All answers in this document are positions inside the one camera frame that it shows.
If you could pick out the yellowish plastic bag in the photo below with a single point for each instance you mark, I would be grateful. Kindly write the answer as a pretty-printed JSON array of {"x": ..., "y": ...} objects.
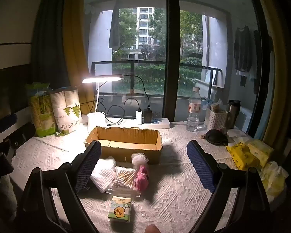
[{"x": 274, "y": 179}]

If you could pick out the grey hanging sweater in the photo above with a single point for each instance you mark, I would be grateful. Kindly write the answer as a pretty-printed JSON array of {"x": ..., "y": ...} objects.
[{"x": 242, "y": 48}]

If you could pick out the white waffle towel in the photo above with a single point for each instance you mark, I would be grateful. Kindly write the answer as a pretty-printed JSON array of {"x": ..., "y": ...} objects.
[{"x": 104, "y": 174}]

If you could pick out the black balcony railing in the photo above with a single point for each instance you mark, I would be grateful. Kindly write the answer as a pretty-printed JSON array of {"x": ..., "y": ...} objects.
[{"x": 132, "y": 77}]

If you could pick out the white mesh puff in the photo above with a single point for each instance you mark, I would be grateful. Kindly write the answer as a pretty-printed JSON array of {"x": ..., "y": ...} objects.
[{"x": 139, "y": 160}]

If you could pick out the clear water bottle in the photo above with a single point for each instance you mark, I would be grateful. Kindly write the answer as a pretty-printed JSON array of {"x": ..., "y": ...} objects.
[{"x": 193, "y": 116}]

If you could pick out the white power strip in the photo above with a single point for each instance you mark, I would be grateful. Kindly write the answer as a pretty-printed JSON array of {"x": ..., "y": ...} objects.
[{"x": 160, "y": 123}]

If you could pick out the green paper cup package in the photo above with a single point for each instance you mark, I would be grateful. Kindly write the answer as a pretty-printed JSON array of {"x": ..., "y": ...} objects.
[{"x": 42, "y": 116}]

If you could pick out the dark grey curtain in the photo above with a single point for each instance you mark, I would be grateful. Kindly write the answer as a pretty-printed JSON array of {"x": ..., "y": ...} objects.
[{"x": 51, "y": 29}]

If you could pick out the bright yellow tissue pack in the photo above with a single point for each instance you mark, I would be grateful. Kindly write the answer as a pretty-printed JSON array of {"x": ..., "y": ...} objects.
[{"x": 241, "y": 156}]

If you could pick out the pink fuzzy slipper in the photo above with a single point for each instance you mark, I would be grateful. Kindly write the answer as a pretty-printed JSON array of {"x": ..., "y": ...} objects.
[{"x": 141, "y": 179}]

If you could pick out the white perforated basket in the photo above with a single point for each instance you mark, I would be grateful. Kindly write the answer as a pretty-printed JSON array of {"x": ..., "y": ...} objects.
[{"x": 215, "y": 121}]

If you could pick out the cardboard box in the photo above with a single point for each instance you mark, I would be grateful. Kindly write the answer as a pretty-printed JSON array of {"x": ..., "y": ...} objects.
[{"x": 126, "y": 138}]

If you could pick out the black window frame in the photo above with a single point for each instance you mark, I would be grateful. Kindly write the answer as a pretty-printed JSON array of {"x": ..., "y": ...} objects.
[{"x": 172, "y": 53}]

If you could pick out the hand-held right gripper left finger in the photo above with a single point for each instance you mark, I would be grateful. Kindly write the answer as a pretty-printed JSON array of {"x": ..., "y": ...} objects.
[{"x": 87, "y": 167}]

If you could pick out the duck print tissue pack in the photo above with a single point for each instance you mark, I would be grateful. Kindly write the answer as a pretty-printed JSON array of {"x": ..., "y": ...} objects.
[{"x": 120, "y": 211}]

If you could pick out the beige packet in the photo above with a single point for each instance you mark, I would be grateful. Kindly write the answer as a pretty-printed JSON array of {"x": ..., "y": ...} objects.
[{"x": 215, "y": 106}]

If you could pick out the black soft pouch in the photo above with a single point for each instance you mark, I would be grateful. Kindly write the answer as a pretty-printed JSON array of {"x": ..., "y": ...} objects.
[{"x": 217, "y": 137}]

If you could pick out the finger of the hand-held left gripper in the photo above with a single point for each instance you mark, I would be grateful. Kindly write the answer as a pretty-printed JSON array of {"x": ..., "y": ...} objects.
[
  {"x": 6, "y": 121},
  {"x": 19, "y": 136}
]

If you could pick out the white paper cup package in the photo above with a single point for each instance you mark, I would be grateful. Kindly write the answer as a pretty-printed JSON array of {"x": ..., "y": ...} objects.
[{"x": 68, "y": 116}]

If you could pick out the cotton swabs box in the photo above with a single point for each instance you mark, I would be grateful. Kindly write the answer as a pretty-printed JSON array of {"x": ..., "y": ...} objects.
[{"x": 123, "y": 177}]

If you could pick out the white textured tablecloth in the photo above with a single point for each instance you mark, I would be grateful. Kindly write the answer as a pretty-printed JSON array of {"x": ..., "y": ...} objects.
[{"x": 174, "y": 199}]

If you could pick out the dark thermos flask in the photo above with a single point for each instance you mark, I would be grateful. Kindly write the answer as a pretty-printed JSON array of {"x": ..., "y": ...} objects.
[{"x": 232, "y": 114}]

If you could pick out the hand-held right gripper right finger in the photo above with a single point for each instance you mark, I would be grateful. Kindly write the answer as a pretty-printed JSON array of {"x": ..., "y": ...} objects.
[{"x": 201, "y": 167}]

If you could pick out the white charger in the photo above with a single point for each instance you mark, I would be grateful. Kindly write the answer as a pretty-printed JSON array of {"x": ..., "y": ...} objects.
[{"x": 139, "y": 116}]

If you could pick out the dark hanging garment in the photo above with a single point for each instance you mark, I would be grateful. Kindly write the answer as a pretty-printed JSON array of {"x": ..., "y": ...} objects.
[{"x": 257, "y": 60}]

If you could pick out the pale yellow tissue pack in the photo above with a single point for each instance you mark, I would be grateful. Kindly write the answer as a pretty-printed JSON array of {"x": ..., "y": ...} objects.
[{"x": 262, "y": 151}]

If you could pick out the black power adapter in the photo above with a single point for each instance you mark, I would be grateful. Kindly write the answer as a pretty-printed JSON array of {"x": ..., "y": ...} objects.
[{"x": 148, "y": 115}]

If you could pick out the yellow curtain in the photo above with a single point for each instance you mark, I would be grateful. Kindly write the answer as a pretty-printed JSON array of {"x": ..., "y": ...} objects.
[
  {"x": 278, "y": 65},
  {"x": 75, "y": 41}
]

